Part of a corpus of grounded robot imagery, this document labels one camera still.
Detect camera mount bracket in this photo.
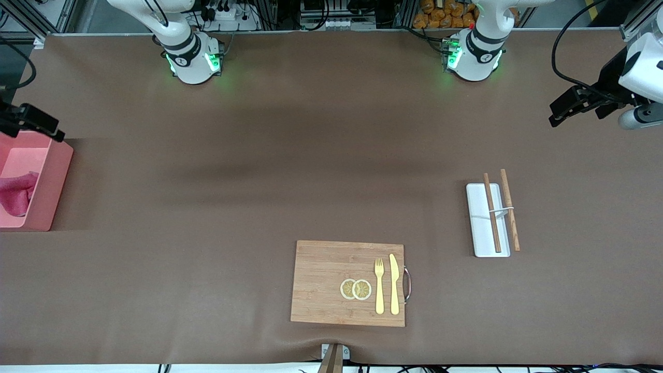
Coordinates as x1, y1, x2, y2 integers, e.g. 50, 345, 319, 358
317, 343, 351, 373

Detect white rectangular tray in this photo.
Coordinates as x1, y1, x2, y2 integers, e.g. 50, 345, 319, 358
466, 183, 511, 258

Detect orange packaged goods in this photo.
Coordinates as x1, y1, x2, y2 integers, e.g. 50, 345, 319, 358
413, 0, 520, 30

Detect black floor cable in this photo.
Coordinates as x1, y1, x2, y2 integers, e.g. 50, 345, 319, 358
565, 363, 663, 373

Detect red cloth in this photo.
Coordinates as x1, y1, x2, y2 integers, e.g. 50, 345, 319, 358
0, 171, 40, 218

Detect yellow fork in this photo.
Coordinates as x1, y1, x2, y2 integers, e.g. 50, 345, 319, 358
374, 258, 385, 315

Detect aluminium frame post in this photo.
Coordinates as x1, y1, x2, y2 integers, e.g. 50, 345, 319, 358
619, 0, 663, 45
0, 0, 78, 50

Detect brown wooden chopstick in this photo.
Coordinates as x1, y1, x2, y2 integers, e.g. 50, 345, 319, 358
500, 168, 521, 252
483, 173, 502, 253

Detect wooden cutting board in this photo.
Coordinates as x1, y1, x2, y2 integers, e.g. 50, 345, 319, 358
290, 240, 413, 327

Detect pink plastic bin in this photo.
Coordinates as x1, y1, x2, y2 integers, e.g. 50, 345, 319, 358
0, 131, 74, 232

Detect yellow knife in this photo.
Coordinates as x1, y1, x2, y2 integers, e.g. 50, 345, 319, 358
389, 253, 400, 315

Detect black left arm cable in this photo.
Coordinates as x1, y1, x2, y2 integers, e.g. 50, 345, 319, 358
551, 0, 630, 98

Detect white power strip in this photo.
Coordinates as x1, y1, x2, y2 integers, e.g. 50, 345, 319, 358
199, 0, 260, 32

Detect black electronics box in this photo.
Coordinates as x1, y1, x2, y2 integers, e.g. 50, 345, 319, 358
299, 0, 378, 31

